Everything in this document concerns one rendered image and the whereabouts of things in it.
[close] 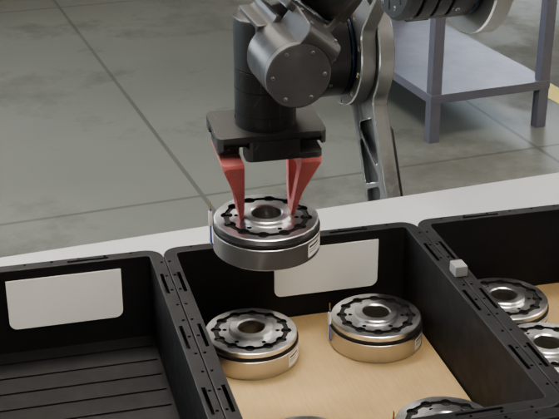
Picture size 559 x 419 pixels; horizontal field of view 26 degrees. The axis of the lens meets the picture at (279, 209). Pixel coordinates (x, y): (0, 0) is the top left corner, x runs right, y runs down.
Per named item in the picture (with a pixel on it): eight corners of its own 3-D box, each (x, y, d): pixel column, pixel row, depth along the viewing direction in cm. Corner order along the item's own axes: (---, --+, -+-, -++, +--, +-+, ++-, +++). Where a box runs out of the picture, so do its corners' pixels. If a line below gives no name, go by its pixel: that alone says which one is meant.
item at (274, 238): (206, 204, 120) (206, 198, 120) (305, 194, 122) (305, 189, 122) (223, 251, 112) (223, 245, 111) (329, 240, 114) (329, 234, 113)
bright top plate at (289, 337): (197, 318, 136) (196, 313, 136) (284, 307, 138) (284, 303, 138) (215, 364, 127) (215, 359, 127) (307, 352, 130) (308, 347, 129)
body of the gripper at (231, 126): (327, 148, 111) (328, 72, 108) (217, 158, 109) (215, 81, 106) (310, 120, 117) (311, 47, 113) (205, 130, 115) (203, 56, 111)
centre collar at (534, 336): (515, 338, 131) (516, 333, 131) (556, 332, 132) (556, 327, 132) (536, 361, 127) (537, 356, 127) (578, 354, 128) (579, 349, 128)
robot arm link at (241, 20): (285, -11, 110) (225, -5, 108) (309, 12, 104) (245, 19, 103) (285, 61, 113) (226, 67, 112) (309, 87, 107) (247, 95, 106)
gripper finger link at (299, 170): (322, 226, 115) (323, 136, 110) (248, 234, 113) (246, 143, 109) (305, 194, 121) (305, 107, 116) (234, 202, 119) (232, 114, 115)
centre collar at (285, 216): (236, 208, 118) (236, 202, 118) (285, 204, 119) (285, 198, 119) (245, 231, 114) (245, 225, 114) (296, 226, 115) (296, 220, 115)
